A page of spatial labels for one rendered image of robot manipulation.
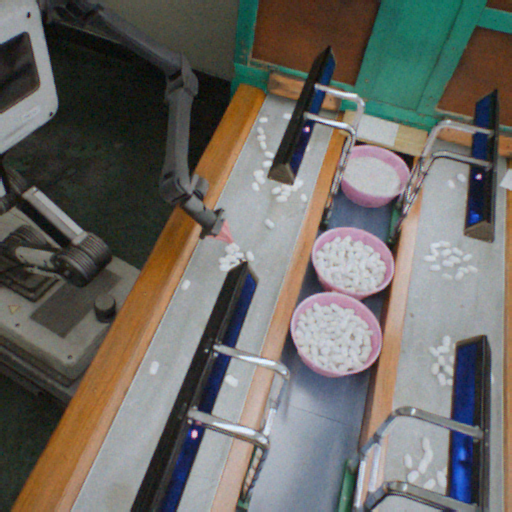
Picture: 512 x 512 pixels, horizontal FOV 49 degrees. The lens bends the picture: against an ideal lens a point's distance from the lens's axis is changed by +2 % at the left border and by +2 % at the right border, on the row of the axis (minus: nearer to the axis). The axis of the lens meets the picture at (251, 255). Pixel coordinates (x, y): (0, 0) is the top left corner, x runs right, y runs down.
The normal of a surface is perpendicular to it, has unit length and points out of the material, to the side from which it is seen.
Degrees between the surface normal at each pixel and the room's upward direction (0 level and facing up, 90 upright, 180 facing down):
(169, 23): 90
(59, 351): 0
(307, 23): 90
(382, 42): 90
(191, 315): 0
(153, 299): 0
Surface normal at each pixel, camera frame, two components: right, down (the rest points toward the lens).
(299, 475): 0.11, -0.61
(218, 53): -0.35, 0.72
